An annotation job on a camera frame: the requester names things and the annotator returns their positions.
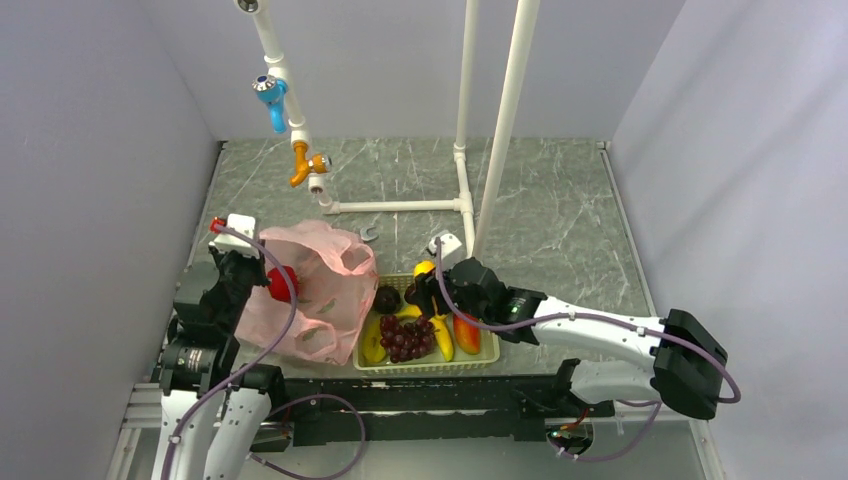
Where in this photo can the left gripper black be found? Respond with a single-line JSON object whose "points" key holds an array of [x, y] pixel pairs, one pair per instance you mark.
{"points": [[257, 263]]}

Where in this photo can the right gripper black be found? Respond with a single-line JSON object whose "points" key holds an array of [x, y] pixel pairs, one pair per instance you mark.
{"points": [[427, 286]]}

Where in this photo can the orange yellow fake mango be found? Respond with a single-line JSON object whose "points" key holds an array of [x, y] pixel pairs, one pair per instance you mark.
{"points": [[423, 268]]}

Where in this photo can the yellow fake banana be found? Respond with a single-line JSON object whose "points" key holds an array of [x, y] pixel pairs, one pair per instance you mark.
{"points": [[437, 331]]}

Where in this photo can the dark red fake grapes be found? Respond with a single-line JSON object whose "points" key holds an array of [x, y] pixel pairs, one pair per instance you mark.
{"points": [[406, 339]]}

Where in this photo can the red fake tomato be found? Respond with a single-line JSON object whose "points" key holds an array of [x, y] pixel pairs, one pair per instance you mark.
{"points": [[283, 284]]}

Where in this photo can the pink plastic bag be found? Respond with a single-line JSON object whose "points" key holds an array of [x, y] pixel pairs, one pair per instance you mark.
{"points": [[337, 278]]}

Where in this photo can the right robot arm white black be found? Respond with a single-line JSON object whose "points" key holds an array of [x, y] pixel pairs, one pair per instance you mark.
{"points": [[672, 360]]}

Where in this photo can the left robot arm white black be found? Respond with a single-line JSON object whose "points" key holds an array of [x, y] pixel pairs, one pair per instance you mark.
{"points": [[209, 418]]}

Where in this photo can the dark purple fake fruit left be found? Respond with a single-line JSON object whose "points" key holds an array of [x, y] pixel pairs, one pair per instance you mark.
{"points": [[387, 300]]}

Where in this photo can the red orange fake mango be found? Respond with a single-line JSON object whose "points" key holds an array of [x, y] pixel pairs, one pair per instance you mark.
{"points": [[467, 336]]}

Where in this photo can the silver open-end wrench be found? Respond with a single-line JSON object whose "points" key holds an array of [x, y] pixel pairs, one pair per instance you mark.
{"points": [[368, 234]]}

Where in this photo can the pale green plastic basket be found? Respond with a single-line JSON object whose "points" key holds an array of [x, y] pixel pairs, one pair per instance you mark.
{"points": [[433, 362]]}

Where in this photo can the orange tap valve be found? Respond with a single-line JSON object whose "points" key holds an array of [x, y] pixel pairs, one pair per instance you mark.
{"points": [[305, 165]]}

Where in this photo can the blue tap valve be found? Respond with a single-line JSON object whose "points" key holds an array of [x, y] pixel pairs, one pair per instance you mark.
{"points": [[271, 92]]}

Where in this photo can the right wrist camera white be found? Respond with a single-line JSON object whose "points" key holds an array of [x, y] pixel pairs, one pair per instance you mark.
{"points": [[446, 247]]}

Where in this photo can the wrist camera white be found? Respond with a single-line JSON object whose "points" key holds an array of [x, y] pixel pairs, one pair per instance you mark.
{"points": [[446, 247], [235, 233]]}

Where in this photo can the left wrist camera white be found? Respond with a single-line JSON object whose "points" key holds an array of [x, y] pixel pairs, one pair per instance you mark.
{"points": [[235, 233]]}

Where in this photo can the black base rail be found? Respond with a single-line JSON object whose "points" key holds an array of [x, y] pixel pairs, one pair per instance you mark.
{"points": [[519, 407]]}

